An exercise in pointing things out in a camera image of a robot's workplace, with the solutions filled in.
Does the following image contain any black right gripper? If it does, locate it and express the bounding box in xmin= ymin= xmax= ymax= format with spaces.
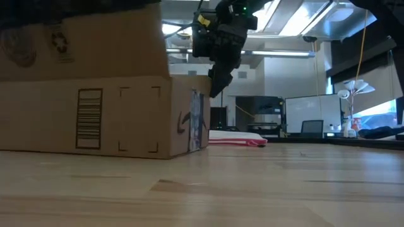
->
xmin=192 ymin=0 xmax=258 ymax=98

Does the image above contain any white pouch with pink edges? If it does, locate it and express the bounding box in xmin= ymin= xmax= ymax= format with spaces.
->
xmin=208 ymin=129 xmax=268 ymax=148

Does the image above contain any brown cardboard shipping box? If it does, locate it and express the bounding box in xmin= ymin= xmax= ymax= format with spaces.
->
xmin=0 ymin=2 xmax=211 ymax=160

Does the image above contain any black computer tower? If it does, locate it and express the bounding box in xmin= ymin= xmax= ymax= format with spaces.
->
xmin=210 ymin=106 xmax=228 ymax=131

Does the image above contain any black equipment rack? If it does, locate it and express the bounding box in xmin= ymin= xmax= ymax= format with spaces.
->
xmin=235 ymin=95 xmax=285 ymax=139

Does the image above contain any white board panel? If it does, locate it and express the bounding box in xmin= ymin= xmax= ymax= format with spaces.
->
xmin=285 ymin=93 xmax=343 ymax=135

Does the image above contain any black office chair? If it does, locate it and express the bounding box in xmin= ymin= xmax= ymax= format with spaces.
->
xmin=300 ymin=119 xmax=324 ymax=139

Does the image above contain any white flower shaped lamp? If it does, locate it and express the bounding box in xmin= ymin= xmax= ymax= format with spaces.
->
xmin=337 ymin=79 xmax=376 ymax=139

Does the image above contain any white bottle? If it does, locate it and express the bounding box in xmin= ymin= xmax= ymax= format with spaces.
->
xmin=342 ymin=119 xmax=353 ymax=139

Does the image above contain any red spray bottle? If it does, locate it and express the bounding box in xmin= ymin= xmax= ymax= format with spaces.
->
xmin=351 ymin=117 xmax=364 ymax=133

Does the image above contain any black bag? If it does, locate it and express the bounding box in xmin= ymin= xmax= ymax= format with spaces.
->
xmin=357 ymin=125 xmax=404 ymax=141

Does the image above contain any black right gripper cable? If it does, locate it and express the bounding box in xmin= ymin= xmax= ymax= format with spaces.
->
xmin=162 ymin=0 xmax=205 ymax=39

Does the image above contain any yellow cable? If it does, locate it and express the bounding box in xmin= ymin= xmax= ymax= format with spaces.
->
xmin=355 ymin=9 xmax=369 ymax=82

